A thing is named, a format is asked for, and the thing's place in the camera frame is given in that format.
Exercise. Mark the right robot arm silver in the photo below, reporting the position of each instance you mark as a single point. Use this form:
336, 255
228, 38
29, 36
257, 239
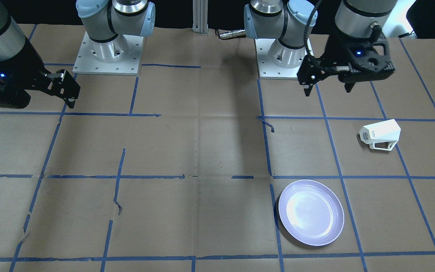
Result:
106, 23

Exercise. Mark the silver cable connector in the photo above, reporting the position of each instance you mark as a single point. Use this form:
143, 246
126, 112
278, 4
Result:
231, 34

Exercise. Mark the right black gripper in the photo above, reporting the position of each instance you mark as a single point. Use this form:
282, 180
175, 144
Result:
28, 61

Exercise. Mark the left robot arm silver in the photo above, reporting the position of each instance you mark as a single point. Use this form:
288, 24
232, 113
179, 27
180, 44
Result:
292, 23

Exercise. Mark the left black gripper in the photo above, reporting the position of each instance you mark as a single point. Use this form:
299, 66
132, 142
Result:
333, 53

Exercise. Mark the lavender plate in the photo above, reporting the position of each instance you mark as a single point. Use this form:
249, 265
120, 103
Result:
311, 213

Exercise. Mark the aluminium profile post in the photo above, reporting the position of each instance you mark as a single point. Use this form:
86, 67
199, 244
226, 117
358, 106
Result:
200, 16

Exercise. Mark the white faceted cup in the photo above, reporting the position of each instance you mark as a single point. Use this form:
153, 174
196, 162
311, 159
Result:
381, 135

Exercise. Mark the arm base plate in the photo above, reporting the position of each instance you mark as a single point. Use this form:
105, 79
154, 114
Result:
120, 56
278, 70

